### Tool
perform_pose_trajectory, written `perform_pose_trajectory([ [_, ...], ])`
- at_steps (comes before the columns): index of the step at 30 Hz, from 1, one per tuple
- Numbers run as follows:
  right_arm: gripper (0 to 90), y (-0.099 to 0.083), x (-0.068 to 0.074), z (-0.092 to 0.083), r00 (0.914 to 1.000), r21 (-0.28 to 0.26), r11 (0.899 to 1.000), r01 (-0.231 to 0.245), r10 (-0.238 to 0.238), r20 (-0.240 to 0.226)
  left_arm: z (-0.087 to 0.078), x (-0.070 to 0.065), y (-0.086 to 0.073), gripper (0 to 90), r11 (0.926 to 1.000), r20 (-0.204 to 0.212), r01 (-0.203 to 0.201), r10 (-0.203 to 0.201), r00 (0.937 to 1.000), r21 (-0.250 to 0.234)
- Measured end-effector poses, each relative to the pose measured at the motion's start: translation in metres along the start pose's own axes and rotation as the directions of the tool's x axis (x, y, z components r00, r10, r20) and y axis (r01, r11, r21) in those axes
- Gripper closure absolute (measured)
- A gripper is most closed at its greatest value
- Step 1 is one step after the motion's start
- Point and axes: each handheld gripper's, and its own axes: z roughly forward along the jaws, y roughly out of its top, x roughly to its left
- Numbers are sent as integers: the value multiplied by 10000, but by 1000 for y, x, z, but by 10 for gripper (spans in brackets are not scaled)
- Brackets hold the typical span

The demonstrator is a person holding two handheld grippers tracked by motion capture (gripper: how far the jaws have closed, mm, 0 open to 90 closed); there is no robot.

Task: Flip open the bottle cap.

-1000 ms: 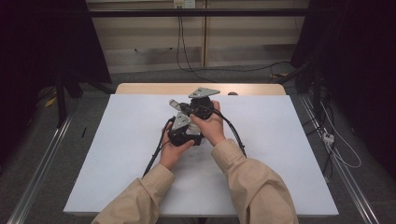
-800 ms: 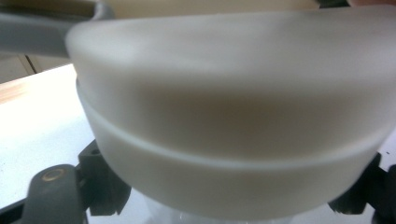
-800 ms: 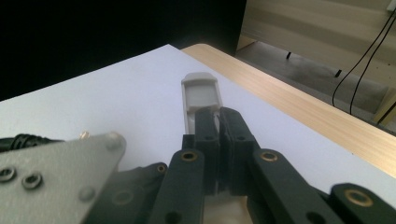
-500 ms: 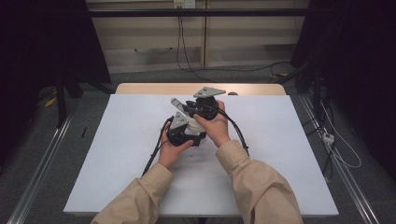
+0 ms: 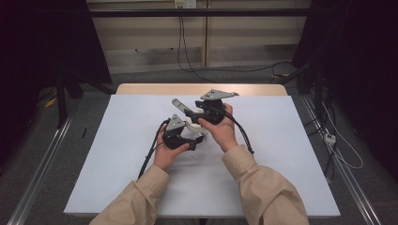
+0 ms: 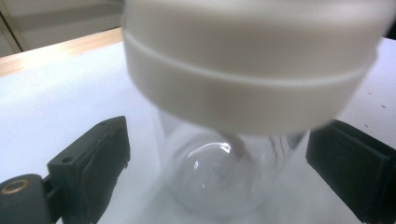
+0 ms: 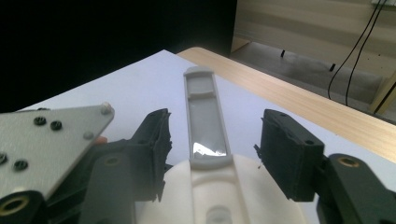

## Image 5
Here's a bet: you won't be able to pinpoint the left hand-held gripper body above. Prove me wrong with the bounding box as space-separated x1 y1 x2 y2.
161 113 197 151

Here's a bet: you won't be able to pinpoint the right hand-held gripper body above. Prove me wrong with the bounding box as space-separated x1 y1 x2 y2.
194 88 240 127

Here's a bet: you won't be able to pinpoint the grey tape strip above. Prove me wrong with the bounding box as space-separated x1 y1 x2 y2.
171 97 194 115

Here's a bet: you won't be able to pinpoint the person's left hand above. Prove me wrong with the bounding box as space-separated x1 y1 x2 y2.
152 124 191 173

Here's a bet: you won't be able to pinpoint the person's right hand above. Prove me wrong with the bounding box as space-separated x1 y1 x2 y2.
197 102 239 154

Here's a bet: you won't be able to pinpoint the wooden table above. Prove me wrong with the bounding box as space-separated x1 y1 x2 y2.
115 82 288 97

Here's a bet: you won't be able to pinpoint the white table board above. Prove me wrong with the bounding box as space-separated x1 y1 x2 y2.
63 94 342 218

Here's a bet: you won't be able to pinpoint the black horizontal bar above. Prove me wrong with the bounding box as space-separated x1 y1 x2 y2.
88 7 314 19

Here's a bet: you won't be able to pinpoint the black metal stand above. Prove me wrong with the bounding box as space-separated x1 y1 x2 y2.
54 72 117 129
275 60 327 121

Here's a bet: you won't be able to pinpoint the yellow floor tape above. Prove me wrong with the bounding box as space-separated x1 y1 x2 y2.
44 96 58 109

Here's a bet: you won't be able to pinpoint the black curtain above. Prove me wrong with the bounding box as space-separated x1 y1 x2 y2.
291 0 398 181
0 0 113 167

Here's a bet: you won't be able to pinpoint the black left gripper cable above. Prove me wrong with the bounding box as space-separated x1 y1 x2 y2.
136 117 172 180

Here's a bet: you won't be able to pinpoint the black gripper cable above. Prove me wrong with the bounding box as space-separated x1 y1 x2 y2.
136 117 172 180
212 105 255 156

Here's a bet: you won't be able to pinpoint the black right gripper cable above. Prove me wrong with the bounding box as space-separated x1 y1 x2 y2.
212 105 255 156

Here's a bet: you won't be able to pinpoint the black floor cable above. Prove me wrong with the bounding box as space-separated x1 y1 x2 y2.
176 7 295 84

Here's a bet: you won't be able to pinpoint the white wall socket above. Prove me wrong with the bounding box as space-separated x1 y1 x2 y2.
174 0 198 9

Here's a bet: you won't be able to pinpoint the metal floor rail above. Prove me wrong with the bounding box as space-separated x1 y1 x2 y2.
6 113 75 225
299 93 383 225

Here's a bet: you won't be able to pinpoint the white cable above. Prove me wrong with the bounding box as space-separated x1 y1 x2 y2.
321 100 365 171

